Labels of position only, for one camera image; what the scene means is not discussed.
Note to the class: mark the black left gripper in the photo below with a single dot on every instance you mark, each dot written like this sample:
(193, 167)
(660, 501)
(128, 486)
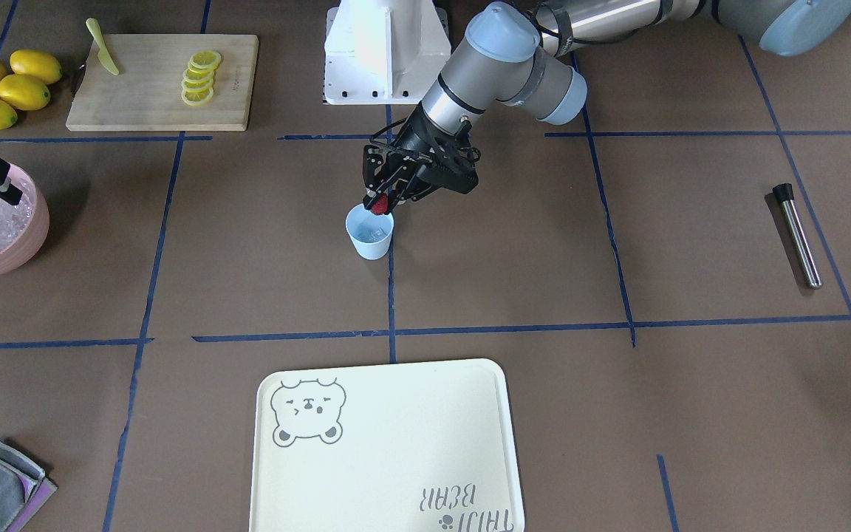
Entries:
(416, 138)

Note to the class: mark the red strawberry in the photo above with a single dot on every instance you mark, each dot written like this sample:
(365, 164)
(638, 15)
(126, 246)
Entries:
(380, 206)

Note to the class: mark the steel muddler black tip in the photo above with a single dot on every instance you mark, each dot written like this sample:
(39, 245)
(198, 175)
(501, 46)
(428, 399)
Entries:
(785, 197)

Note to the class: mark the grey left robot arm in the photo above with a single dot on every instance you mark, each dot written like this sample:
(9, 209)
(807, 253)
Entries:
(513, 57)

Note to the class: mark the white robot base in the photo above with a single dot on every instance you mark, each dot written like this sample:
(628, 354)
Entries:
(383, 52)

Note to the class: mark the light blue cup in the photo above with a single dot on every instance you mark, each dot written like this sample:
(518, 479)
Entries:
(359, 218)

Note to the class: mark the pink bowl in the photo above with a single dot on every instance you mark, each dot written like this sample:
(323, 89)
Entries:
(27, 244)

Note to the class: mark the wooden cutting board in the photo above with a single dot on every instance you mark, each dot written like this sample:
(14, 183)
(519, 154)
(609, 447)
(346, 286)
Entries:
(145, 96)

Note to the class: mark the yellow green knife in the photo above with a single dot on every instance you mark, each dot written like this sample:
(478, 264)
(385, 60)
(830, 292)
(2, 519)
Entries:
(103, 54)

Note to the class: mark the lemon slice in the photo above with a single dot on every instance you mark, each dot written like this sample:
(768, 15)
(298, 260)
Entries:
(197, 97)
(205, 60)

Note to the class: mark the cream bear tray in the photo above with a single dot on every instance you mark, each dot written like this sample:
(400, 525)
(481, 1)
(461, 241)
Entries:
(401, 447)

